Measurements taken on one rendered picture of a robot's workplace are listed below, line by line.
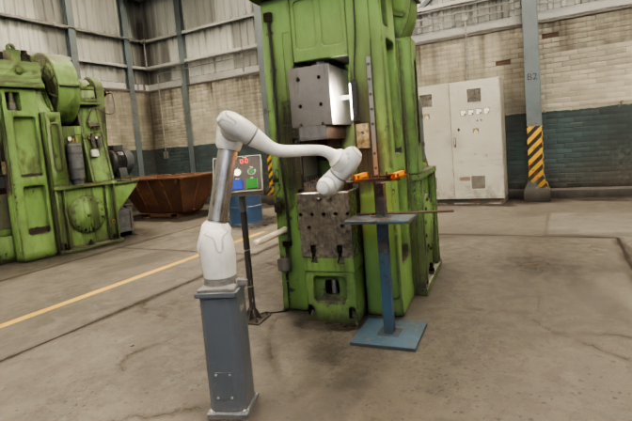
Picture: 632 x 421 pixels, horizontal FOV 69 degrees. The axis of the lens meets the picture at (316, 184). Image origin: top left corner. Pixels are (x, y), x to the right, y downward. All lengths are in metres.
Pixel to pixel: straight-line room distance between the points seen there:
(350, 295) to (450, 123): 5.52
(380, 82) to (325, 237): 1.10
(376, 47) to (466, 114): 5.16
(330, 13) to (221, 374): 2.35
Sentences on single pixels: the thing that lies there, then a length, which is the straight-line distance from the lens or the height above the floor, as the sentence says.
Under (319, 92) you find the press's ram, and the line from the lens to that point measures 3.14.
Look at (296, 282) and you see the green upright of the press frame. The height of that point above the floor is 0.22.
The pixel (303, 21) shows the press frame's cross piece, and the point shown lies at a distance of 3.42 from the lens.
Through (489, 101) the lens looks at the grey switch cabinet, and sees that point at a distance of 8.19.
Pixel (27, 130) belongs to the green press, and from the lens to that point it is 7.32.
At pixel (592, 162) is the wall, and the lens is 8.78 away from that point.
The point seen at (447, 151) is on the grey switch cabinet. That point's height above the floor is 0.93.
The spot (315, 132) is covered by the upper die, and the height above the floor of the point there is 1.32.
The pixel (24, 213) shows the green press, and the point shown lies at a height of 0.65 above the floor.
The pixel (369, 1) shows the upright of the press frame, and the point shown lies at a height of 2.15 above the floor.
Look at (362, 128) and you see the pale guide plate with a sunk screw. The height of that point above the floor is 1.32.
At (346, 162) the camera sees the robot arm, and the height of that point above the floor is 1.14.
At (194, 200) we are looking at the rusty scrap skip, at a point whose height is 0.31.
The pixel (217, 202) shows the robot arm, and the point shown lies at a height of 0.99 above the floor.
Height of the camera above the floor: 1.23
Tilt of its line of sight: 5 degrees down
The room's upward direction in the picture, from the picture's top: 5 degrees counter-clockwise
